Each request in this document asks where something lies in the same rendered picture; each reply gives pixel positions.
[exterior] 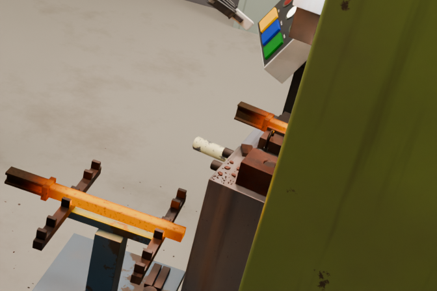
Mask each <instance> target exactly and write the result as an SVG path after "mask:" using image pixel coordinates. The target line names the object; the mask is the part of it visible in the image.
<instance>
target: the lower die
mask: <svg viewBox="0 0 437 291"><path fill-rule="evenodd" d="M290 116H291V114H290V113H288V112H284V113H283V114H282V115H279V116H278V117H277V120H280V121H283V122H285V123H289V119H290ZM271 130H274V136H272V137H271V139H270V141H269V145H268V150H267V151H268V152H271V153H274V154H275V155H279V153H280V149H281V146H282V142H283V139H284V136H285V132H283V131H281V130H279V129H276V128H274V127H271V126H268V127H267V130H266V131H265V132H264V133H263V134H262V135H261V136H260V138H259V142H258V148H261V149H263V148H264V147H265V143H266V140H267V137H268V135H269V133H270V131H271Z"/></svg>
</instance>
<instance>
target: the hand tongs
mask: <svg viewBox="0 0 437 291"><path fill-rule="evenodd" d="M161 266H162V265H161V264H158V263H154V265H153V267H152V269H151V271H150V273H149V275H148V277H147V279H146V281H145V283H144V287H145V288H144V291H161V289H162V287H163V285H164V283H165V281H166V278H167V277H168V274H169V272H170V268H169V267H167V266H163V268H162V270H161ZM160 270H161V272H160ZM159 272H160V274H159ZM158 274H159V276H158ZM157 276H158V278H157ZM156 278H157V280H156ZM155 280H156V282H155ZM154 282H155V284H154ZM153 284H154V286H153Z"/></svg>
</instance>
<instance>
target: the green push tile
mask: <svg viewBox="0 0 437 291"><path fill-rule="evenodd" d="M283 43H284V41H283V38H282V33H280V32H279V33H278V34H277V35H276V36H275V37H274V38H273V39H272V40H271V41H270V42H269V43H268V44H267V45H266V46H265V47H264V48H263V50H264V55H265V59H266V60H267V59H268V58H269V57H270V56H271V55H272V54H273V53H274V52H275V51H276V50H277V49H278V48H279V47H280V46H281V45H282V44H283Z"/></svg>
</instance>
